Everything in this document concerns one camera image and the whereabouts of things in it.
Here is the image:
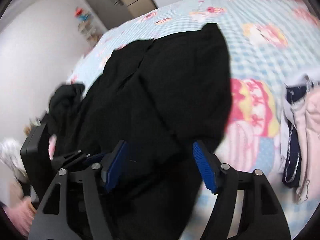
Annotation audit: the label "black fleece jacket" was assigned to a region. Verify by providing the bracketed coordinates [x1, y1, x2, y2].
[55, 23, 232, 239]

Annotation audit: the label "folded dark striped clothes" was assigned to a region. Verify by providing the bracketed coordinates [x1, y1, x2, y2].
[280, 73, 319, 188]

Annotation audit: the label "folded pink garment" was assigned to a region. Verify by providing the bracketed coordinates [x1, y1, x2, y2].
[292, 88, 319, 203]

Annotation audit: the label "white small shelf rack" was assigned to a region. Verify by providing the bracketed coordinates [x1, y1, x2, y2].
[78, 19, 102, 47]

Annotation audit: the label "colourful toy on shelf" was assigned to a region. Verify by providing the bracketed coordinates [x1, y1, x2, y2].
[74, 7, 91, 22]

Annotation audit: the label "grey door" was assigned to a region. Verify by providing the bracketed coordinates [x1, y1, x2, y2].
[85, 0, 133, 30]

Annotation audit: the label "blue checkered cartoon blanket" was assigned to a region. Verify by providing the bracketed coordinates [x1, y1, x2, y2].
[69, 0, 319, 238]

